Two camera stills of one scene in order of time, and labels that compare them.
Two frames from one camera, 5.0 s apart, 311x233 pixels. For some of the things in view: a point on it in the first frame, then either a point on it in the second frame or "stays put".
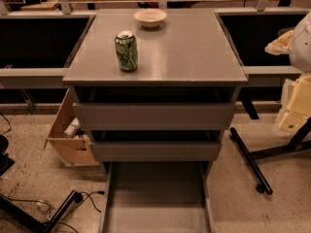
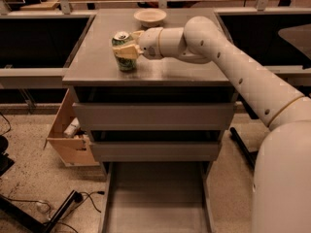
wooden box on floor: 73,150 stays put
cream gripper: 301,46 -> 150,43
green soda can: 126,50 stays put
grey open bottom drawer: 156,197 stays put
